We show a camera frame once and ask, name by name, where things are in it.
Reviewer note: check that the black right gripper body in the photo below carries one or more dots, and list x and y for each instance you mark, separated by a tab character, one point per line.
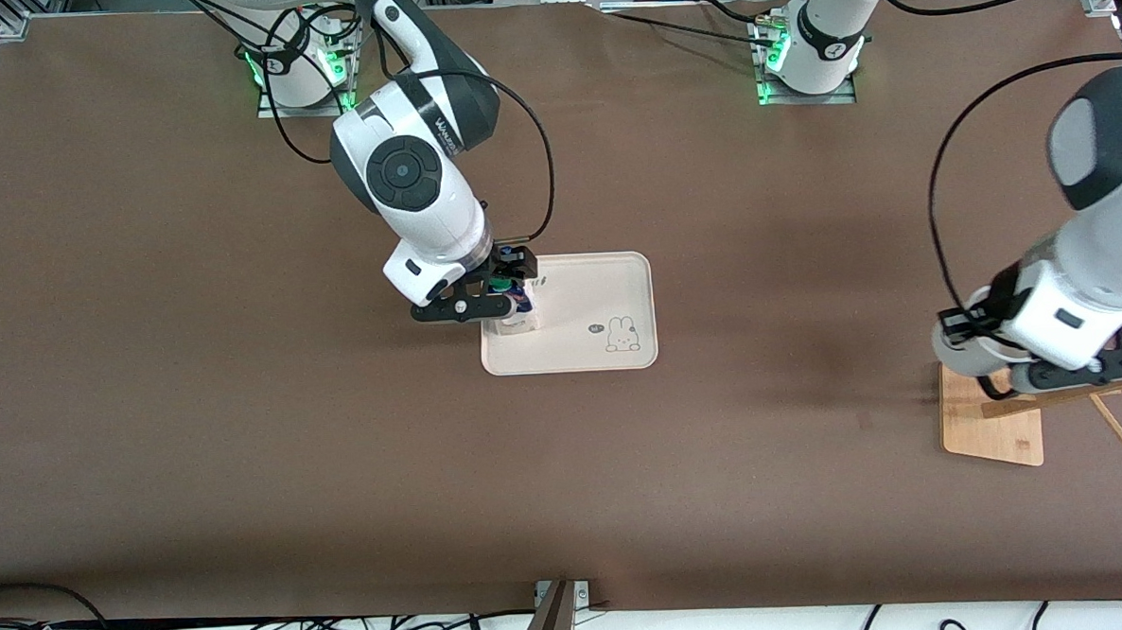
501	265

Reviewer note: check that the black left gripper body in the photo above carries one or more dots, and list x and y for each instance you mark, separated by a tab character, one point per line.
958	321

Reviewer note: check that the blue white milk carton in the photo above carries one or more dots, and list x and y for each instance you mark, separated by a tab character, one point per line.
519	319

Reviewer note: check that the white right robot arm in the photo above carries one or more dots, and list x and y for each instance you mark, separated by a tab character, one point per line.
423	198

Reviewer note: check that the wooden cup hanging rack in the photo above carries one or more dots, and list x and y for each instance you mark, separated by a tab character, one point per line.
992	438

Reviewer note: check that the beige rabbit print tray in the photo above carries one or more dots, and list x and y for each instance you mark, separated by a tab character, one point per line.
581	347

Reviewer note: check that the brown table cover sheet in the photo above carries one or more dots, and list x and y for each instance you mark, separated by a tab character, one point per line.
340	457

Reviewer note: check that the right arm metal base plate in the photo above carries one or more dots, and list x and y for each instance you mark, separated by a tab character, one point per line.
277	111

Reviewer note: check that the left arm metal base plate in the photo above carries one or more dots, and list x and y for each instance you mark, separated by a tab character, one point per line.
807	100

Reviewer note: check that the metal table corner bracket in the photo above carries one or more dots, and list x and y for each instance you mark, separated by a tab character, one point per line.
13	25
1098	0

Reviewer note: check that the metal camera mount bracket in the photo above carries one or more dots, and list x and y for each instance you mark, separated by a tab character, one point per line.
560	623

